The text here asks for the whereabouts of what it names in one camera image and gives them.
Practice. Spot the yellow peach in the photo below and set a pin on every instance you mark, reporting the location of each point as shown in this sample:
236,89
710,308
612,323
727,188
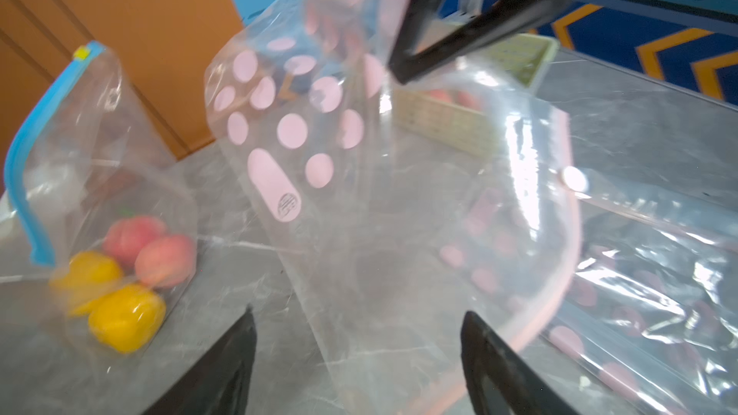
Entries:
89,278
127,319

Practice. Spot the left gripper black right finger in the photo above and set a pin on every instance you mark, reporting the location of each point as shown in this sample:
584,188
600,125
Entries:
498,381

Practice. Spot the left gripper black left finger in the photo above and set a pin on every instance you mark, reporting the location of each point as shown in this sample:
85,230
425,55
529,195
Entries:
219,382

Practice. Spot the pink red peach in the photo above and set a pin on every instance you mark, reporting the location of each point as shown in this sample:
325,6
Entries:
127,237

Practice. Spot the pink-dotted zip bag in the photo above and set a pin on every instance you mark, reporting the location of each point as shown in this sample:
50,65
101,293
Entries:
652,308
389,237

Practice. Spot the green plastic fruit basket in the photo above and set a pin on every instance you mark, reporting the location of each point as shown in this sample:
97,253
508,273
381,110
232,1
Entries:
455,117

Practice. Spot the clear blue-zipper zip bag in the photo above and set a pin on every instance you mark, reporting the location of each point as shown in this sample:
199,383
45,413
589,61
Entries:
86,156

